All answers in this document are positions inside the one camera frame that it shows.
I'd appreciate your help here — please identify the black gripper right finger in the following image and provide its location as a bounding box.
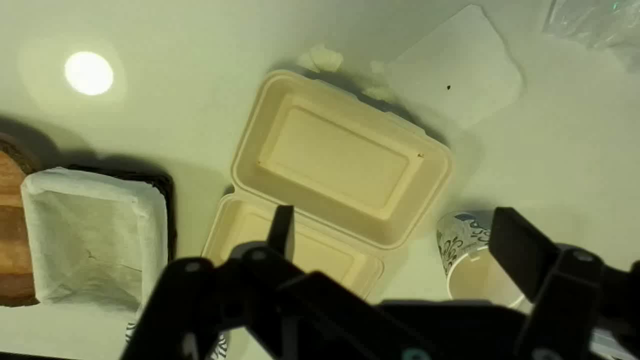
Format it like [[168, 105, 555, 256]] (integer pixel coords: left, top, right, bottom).
[[488, 206, 640, 360]]

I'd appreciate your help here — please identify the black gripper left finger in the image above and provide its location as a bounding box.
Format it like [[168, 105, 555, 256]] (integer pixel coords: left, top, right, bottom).
[[118, 205, 428, 360]]

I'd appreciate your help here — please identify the clear plastic bag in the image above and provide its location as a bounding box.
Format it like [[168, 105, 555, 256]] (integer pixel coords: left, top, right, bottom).
[[542, 0, 640, 71]]

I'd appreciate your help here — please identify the black storage bin white liner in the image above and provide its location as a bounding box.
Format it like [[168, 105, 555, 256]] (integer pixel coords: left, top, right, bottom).
[[18, 165, 178, 316]]

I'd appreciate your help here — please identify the blue patterned paper cup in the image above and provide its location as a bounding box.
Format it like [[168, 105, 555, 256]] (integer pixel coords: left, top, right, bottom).
[[436, 208, 529, 312]]

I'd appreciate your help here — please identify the beige clamshell takeout container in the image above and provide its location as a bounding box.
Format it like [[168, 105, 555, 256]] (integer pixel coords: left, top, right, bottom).
[[200, 68, 456, 303]]

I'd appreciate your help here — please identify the small crumpled beige scrap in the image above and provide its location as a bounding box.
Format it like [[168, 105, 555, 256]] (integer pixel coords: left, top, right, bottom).
[[296, 45, 346, 74]]

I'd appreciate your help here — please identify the brown wooden tray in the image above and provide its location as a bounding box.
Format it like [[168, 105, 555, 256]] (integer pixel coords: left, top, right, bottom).
[[0, 133, 44, 309]]

